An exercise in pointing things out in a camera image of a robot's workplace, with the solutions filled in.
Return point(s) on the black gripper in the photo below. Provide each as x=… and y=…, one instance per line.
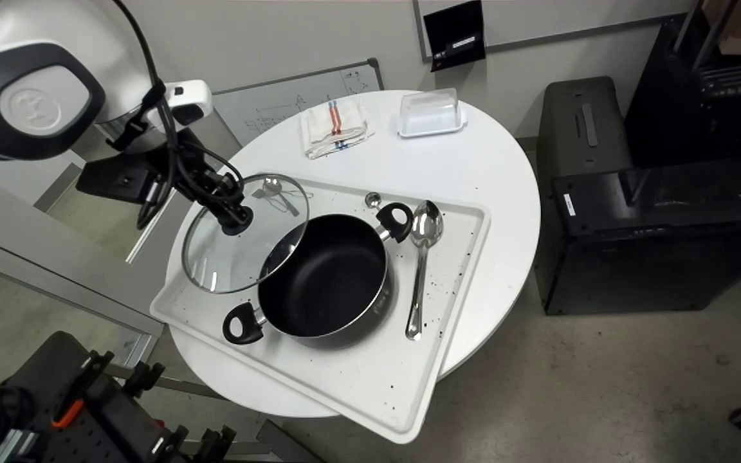
x=189, y=164

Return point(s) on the glass pot lid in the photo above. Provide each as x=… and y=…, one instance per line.
x=225, y=262

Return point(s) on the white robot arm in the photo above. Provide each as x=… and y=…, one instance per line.
x=37, y=79

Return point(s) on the black cooking pot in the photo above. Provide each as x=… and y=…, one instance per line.
x=326, y=284

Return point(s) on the small leaning whiteboard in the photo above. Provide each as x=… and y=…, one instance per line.
x=294, y=98

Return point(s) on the folded white striped towel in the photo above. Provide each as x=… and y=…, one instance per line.
x=333, y=127

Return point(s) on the white framed glass partition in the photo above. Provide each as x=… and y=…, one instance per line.
x=43, y=275

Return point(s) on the large metal serving spoon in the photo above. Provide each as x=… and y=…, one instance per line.
x=425, y=230

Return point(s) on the white plastic tray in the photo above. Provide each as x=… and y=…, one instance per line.
x=360, y=376

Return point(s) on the clear plastic container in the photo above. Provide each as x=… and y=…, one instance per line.
x=427, y=115

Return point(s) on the black equipment stand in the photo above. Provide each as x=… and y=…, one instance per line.
x=88, y=420

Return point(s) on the black marker holder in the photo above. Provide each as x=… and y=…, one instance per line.
x=454, y=35

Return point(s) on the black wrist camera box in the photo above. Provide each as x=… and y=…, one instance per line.
x=115, y=178

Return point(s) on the large wall whiteboard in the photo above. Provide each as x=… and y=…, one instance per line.
x=576, y=16

